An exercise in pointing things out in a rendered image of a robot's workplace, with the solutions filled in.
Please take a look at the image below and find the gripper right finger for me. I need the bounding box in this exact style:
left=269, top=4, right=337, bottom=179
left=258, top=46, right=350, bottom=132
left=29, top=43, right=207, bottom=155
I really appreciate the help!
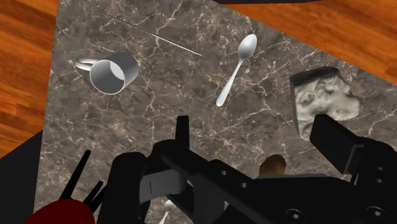
left=309, top=114, right=397, bottom=224

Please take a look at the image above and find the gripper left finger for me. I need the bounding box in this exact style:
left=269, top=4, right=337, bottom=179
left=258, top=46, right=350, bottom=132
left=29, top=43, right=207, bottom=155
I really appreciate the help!
left=154, top=116, right=311, bottom=224

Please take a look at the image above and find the silver metal spoon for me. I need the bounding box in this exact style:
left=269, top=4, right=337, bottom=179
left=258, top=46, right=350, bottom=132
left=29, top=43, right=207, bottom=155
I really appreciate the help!
left=216, top=33, right=258, bottom=108
left=157, top=199, right=177, bottom=224

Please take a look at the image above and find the brown round thing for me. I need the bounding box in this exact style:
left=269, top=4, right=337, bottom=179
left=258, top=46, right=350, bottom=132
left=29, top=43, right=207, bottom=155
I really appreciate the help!
left=259, top=154, right=287, bottom=178

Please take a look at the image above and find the grey rough stone chunk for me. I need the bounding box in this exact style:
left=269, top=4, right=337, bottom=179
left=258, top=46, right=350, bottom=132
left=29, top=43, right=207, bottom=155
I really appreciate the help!
left=289, top=66, right=361, bottom=141

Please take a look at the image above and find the short black stick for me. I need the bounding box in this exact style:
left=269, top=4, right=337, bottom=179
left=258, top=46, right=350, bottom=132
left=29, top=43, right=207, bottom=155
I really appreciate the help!
left=82, top=180, right=105, bottom=213

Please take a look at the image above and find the long black stick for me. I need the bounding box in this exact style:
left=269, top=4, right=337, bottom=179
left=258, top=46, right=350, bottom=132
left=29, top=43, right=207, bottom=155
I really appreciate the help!
left=58, top=149, right=92, bottom=201

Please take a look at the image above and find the silver metal mug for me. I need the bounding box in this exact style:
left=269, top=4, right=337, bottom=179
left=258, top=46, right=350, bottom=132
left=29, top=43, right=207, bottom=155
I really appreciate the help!
left=74, top=52, right=140, bottom=95

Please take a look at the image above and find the dark red round thing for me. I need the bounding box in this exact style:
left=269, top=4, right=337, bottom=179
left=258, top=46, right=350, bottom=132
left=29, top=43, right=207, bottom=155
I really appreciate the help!
left=24, top=198, right=96, bottom=224

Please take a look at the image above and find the thin silver metal rod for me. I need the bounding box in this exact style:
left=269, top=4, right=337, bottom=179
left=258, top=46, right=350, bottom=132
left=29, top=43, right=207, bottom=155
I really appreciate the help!
left=95, top=11, right=204, bottom=57

